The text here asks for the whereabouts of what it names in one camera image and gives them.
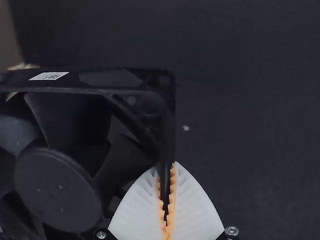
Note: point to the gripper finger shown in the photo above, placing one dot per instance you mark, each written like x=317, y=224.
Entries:
x=140, y=210
x=195, y=210

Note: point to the black square fan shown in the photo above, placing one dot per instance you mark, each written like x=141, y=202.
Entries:
x=75, y=140

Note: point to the black mat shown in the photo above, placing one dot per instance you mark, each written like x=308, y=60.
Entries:
x=237, y=75

